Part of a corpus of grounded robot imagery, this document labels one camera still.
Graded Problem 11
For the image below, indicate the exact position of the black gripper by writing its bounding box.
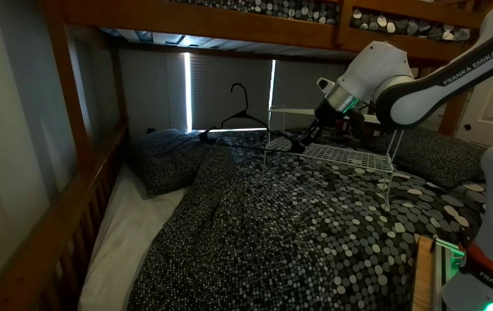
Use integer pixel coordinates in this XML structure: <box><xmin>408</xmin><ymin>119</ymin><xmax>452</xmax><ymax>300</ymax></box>
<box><xmin>282</xmin><ymin>102</ymin><xmax>346</xmax><ymax>155</ymax></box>

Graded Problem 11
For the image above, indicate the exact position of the black clothes hanger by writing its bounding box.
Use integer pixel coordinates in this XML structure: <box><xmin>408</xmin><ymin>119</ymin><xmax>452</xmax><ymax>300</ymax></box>
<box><xmin>201</xmin><ymin>81</ymin><xmax>294</xmax><ymax>152</ymax></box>

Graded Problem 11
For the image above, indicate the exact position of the black white dotted duvet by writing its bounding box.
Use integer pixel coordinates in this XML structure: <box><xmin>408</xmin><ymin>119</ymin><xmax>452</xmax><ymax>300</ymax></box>
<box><xmin>128</xmin><ymin>128</ymin><xmax>490</xmax><ymax>311</ymax></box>

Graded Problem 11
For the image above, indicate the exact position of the grey window blind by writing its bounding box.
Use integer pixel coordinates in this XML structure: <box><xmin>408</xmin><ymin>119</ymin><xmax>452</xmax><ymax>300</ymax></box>
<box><xmin>116</xmin><ymin>46</ymin><xmax>353</xmax><ymax>138</ymax></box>

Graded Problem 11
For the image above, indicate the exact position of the dark fine-dotted pillow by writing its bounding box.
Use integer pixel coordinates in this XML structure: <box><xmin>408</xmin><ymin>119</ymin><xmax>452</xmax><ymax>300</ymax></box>
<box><xmin>132</xmin><ymin>126</ymin><xmax>215</xmax><ymax>199</ymax></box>
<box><xmin>365</xmin><ymin>123</ymin><xmax>491</xmax><ymax>193</ymax></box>

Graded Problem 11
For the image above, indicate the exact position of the light wooden board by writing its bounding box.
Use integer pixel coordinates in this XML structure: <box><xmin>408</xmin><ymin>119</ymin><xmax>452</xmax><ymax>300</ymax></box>
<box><xmin>410</xmin><ymin>233</ymin><xmax>438</xmax><ymax>311</ymax></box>

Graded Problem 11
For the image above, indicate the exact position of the green clamp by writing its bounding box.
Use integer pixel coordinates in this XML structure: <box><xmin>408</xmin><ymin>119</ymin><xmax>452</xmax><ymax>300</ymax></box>
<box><xmin>433</xmin><ymin>237</ymin><xmax>467</xmax><ymax>285</ymax></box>

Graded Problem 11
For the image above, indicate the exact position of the white mattress sheet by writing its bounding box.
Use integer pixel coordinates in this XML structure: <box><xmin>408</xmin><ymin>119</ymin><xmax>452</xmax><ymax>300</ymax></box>
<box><xmin>76</xmin><ymin>162</ymin><xmax>191</xmax><ymax>311</ymax></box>

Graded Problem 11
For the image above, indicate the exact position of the white wire shelf rack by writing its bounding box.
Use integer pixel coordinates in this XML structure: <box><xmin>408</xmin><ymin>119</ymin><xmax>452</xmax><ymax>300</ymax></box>
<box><xmin>261</xmin><ymin>105</ymin><xmax>414</xmax><ymax>212</ymax></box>

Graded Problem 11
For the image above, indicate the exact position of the wooden bunk bed frame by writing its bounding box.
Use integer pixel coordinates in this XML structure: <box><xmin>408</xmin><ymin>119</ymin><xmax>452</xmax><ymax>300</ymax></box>
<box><xmin>0</xmin><ymin>0</ymin><xmax>493</xmax><ymax>311</ymax></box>

